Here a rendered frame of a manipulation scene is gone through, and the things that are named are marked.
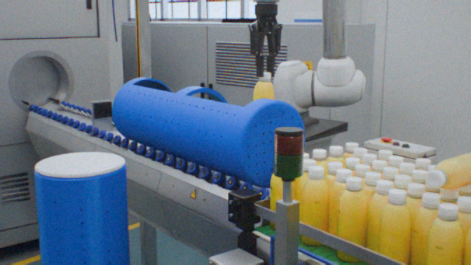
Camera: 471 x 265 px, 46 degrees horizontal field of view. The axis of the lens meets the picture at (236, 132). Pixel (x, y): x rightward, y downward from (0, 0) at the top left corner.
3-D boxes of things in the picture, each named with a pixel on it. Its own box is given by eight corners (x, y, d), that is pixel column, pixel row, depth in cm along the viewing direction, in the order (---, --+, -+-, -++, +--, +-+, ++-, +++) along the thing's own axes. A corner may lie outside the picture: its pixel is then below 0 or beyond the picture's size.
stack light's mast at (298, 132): (288, 195, 124) (289, 125, 121) (308, 202, 119) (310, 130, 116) (267, 200, 120) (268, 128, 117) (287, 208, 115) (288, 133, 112)
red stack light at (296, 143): (289, 146, 122) (289, 130, 121) (310, 152, 117) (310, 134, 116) (267, 151, 118) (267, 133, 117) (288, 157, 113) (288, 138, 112)
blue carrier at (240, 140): (170, 134, 254) (166, 73, 248) (307, 177, 187) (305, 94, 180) (114, 146, 237) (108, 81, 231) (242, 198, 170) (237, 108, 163)
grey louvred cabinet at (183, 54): (171, 172, 539) (167, 22, 509) (365, 229, 394) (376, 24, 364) (125, 184, 500) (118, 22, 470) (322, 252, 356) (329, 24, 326)
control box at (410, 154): (381, 166, 185) (383, 136, 183) (434, 179, 170) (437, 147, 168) (362, 171, 179) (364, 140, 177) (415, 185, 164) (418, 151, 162)
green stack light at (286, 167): (289, 168, 123) (289, 147, 122) (309, 174, 118) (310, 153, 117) (267, 174, 119) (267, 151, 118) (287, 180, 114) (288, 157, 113)
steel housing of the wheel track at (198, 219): (72, 155, 353) (69, 102, 346) (322, 278, 187) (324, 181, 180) (27, 162, 336) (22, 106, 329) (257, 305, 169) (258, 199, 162)
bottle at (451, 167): (465, 151, 136) (421, 162, 125) (492, 148, 131) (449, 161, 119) (469, 179, 136) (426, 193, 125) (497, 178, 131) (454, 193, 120)
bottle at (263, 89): (271, 135, 185) (275, 80, 180) (250, 134, 185) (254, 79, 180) (272, 130, 192) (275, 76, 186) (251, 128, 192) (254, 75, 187)
